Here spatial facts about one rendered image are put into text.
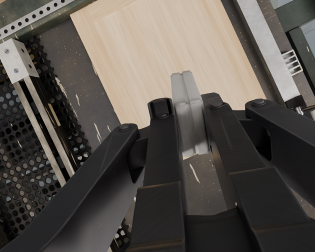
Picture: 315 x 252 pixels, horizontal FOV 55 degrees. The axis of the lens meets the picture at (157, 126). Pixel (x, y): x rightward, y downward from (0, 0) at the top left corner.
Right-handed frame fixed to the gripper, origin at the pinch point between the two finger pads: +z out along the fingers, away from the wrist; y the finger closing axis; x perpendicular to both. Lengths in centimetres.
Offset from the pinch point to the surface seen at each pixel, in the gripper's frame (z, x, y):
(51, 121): 68, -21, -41
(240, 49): 76, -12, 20
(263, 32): 75, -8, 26
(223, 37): 78, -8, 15
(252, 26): 76, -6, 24
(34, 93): 71, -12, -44
